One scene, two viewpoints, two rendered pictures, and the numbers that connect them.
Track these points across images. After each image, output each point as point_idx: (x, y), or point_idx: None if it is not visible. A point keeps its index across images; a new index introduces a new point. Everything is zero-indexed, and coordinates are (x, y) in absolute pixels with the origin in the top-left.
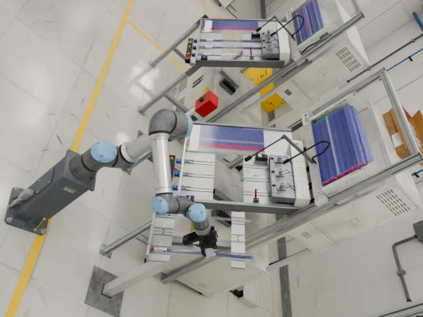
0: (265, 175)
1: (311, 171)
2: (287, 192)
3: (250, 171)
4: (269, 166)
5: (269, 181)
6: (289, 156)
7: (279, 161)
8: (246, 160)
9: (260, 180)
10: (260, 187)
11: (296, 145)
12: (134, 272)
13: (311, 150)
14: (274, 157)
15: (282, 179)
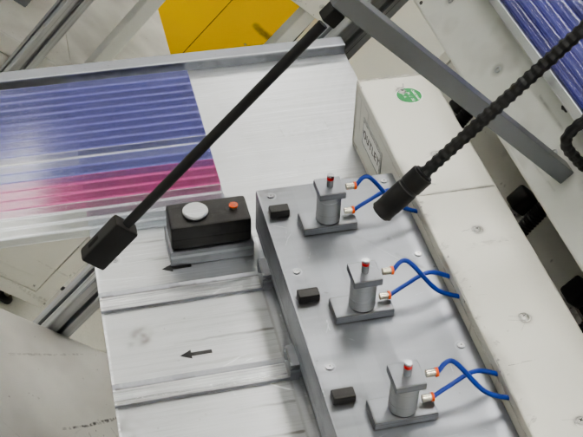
0: (264, 331)
1: (579, 232)
2: (455, 426)
3: (152, 330)
4: (271, 267)
5: (296, 371)
6: (387, 174)
7: (335, 217)
8: (100, 260)
9: (238, 375)
10: (244, 428)
11: (444, 63)
12: None
13: (522, 99)
14: (294, 202)
15: (392, 336)
